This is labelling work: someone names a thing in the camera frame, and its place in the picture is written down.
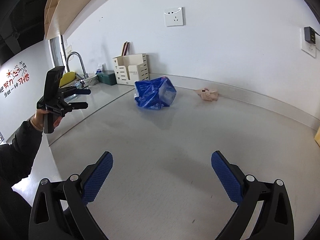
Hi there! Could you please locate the blue plastic bag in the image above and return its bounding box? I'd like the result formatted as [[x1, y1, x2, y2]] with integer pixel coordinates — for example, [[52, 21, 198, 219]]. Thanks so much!
[[135, 76, 177, 110]]

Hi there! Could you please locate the black sleeved left forearm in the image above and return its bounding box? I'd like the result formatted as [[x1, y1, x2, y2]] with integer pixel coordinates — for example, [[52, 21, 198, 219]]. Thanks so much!
[[1, 121, 42, 193]]

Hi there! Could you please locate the black charger plug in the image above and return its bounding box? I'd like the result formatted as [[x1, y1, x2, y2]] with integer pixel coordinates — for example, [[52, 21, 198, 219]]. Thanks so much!
[[303, 27, 319, 44]]

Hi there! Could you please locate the green storage box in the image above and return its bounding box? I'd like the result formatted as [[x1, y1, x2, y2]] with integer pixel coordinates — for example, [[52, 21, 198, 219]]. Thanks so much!
[[97, 70, 117, 86]]

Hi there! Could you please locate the white strainer bowl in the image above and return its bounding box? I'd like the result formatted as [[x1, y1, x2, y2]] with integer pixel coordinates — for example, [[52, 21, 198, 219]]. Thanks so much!
[[83, 74, 98, 86]]

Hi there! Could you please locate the yellow sponge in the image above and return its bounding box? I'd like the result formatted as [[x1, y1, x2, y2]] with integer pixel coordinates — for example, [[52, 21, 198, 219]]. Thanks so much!
[[59, 72, 76, 87]]

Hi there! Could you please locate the white wall socket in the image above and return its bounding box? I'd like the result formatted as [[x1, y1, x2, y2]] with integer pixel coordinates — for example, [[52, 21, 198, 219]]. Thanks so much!
[[164, 7, 184, 27]]

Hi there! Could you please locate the wooden chopsticks pair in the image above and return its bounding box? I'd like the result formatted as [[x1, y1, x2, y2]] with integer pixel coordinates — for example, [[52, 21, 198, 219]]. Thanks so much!
[[121, 42, 130, 56]]

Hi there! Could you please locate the cream utensil holder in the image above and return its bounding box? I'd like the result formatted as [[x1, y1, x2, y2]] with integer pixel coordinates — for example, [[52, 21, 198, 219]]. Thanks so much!
[[113, 54, 150, 86]]

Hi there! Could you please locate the person's left hand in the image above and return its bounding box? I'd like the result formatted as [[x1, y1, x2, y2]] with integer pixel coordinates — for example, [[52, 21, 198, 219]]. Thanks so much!
[[30, 109, 62, 130]]

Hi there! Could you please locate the right wall socket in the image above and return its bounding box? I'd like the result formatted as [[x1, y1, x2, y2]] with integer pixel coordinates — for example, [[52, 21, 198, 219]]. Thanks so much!
[[300, 28, 317, 58]]

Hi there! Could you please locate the chrome kitchen faucet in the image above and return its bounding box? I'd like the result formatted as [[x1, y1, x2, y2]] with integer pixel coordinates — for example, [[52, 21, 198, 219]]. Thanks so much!
[[66, 51, 88, 79]]

